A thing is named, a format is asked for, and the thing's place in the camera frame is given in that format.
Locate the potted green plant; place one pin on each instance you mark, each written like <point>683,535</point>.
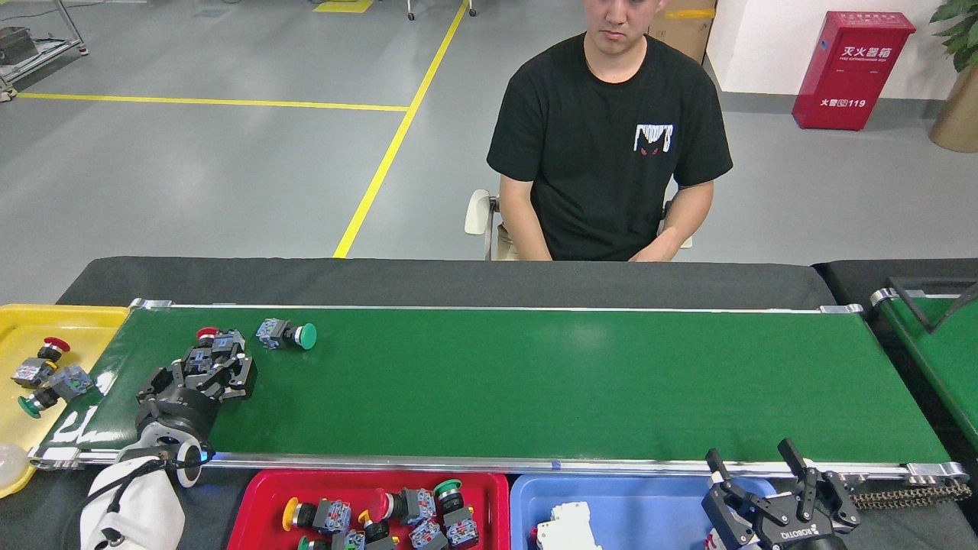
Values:
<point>959,122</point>

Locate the clear light bulb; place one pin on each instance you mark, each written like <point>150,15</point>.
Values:
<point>11,466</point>

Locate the green feeder conveyor belt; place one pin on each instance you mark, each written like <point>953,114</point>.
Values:
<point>940,359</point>

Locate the person's left hand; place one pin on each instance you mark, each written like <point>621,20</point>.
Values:
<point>653,254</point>

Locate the yellow plastic tray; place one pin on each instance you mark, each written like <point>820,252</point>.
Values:
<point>99,328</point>

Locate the black metal bracket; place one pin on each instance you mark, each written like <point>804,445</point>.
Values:
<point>932,327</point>

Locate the yellow push button switch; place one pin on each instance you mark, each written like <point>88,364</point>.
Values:
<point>332,517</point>
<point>376,531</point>

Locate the blue plastic tray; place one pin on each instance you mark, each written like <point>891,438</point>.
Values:
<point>649,519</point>

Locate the red plastic tray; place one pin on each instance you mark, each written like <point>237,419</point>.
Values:
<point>252,519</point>

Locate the red push button switch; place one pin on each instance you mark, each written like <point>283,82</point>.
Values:
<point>208,333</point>
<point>428,535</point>
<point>30,372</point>
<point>418,504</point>

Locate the dark grey equipment box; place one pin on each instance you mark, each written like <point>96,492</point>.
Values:
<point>17,46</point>

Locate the person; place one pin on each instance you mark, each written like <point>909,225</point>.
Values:
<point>603,153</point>

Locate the red fire extinguisher cabinet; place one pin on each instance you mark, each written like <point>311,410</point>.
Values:
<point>852,72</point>

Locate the metal shelf cart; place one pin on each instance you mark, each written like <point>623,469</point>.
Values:
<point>61,47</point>

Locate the long green conveyor belt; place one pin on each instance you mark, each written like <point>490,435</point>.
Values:
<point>535,382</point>

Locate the cardboard box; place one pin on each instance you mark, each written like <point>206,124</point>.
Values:
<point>684,34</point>

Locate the white circuit breaker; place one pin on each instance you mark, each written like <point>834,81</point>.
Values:
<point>712,542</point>
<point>565,527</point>

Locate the green push button switch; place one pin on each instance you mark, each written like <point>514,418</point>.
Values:
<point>350,541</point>
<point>72,380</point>
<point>448,486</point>
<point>306,336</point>

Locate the person's right forearm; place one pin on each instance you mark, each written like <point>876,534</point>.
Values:
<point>527,233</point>

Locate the white wheeled stand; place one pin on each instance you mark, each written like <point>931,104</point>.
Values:
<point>410,15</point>

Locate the person's left forearm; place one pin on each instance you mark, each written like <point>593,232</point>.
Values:
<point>684,221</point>

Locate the grey office chair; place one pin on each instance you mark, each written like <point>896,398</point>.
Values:
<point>477,211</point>

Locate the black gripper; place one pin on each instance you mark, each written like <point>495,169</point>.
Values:
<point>179,412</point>
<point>795,531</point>

